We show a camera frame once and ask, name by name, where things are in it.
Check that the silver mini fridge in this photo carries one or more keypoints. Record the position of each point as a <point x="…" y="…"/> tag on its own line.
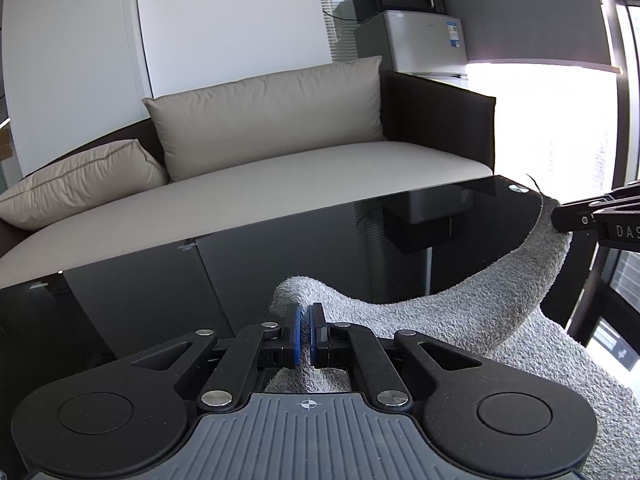
<point x="415" y="43"/>

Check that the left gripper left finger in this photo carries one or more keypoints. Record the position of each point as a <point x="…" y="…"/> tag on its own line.
<point x="281" y="345"/>

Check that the large beige back cushion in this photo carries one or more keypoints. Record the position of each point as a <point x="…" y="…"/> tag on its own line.
<point x="227" y="125"/>

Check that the dark sofa with beige seat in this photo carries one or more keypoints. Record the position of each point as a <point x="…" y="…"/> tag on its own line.
<point x="435" y="134"/>

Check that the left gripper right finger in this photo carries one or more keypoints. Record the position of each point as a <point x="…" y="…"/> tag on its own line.
<point x="327" y="341"/>

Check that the small beige side cushion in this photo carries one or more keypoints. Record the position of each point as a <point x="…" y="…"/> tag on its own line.
<point x="81" y="182"/>

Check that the grey fluffy towel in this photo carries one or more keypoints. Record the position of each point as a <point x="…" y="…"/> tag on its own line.
<point x="496" y="314"/>

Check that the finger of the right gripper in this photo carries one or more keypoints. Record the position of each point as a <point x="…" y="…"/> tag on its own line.
<point x="578" y="216"/>

